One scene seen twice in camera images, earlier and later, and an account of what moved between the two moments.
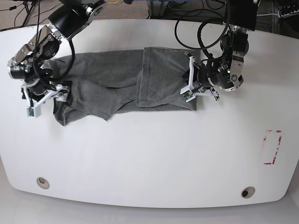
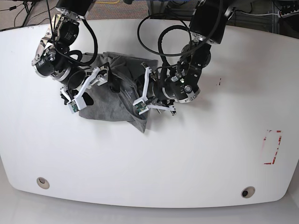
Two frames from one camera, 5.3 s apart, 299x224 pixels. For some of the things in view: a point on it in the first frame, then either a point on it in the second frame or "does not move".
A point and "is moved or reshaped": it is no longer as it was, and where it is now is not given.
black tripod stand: (28, 7) does not move
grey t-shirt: (105, 83) is moved or reshaped
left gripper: (36, 107) → (80, 80)
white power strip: (290, 14) does not move
